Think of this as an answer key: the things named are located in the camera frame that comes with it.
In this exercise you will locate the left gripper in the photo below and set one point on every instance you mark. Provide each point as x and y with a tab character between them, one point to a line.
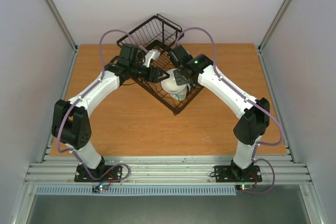
153	78

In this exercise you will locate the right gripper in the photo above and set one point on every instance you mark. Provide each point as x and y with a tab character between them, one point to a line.
181	77

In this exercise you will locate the plain white bowl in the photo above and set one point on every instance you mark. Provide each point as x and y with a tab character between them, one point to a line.
170	86

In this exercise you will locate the yellow patterned bowl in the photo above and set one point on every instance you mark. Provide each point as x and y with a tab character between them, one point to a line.
181	95

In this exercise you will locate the black wire dish rack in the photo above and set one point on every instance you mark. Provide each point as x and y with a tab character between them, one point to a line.
160	33

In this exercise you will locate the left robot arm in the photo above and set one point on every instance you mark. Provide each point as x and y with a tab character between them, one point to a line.
71	125

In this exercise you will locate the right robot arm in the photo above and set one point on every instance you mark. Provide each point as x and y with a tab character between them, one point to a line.
252	122

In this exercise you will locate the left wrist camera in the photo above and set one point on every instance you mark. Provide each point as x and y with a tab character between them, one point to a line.
151	55

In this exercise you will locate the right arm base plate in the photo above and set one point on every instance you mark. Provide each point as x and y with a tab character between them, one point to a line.
230	174

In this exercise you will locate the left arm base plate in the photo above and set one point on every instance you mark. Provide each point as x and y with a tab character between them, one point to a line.
100	174

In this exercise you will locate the aluminium rail frame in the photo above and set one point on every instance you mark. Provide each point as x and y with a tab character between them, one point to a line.
170	170

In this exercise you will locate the blue slotted cable duct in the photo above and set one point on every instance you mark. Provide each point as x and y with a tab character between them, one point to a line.
142	190

